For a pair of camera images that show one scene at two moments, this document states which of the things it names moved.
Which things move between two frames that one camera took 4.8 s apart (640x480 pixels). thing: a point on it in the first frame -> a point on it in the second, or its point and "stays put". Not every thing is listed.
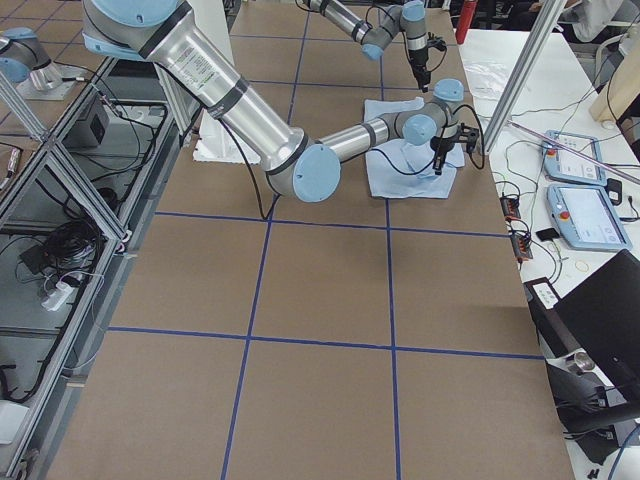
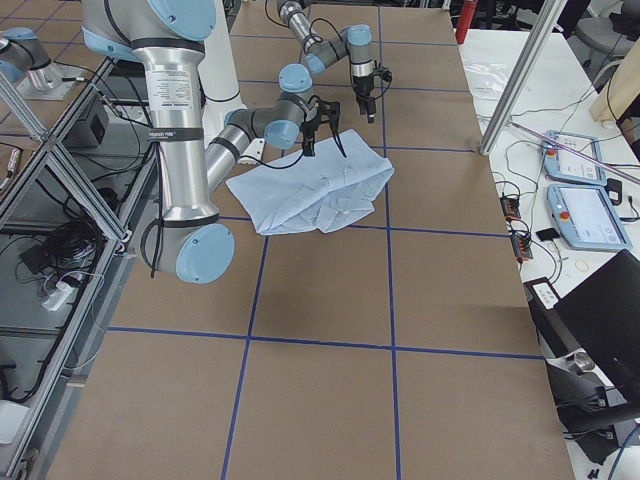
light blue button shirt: (400, 170) -> (316, 192)
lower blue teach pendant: (587, 218) stays put
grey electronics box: (90, 128) stays put
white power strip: (57, 298) stays put
